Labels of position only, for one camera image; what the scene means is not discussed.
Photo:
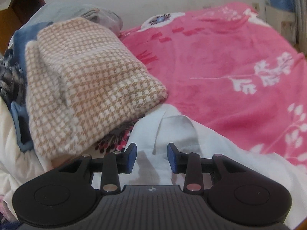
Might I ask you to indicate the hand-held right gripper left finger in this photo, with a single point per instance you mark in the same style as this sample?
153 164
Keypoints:
131 158

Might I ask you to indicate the blue denim garment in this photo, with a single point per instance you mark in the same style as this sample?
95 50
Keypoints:
26 36

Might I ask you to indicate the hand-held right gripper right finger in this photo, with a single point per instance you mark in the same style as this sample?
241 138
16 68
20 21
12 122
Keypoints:
171 159

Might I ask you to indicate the white water dispenser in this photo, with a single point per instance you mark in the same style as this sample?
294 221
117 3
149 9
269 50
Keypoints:
280 21

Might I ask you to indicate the pale blue grey cloth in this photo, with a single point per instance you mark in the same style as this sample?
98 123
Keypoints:
72 10

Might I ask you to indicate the wooden door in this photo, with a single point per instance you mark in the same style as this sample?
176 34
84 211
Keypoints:
21 2

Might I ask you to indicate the white button shirt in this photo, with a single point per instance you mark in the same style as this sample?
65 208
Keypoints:
227 153

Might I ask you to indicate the wall socket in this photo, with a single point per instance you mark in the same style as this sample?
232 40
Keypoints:
255 6

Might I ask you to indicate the pink floral blanket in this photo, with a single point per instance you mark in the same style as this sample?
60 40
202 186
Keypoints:
215 64

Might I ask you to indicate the beige checked woolen coat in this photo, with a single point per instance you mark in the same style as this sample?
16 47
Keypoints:
91 76

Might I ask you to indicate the white thick garment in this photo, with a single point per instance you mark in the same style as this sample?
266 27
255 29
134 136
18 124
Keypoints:
14 167

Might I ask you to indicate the dark plaid shirt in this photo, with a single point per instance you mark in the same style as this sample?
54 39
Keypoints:
10 76

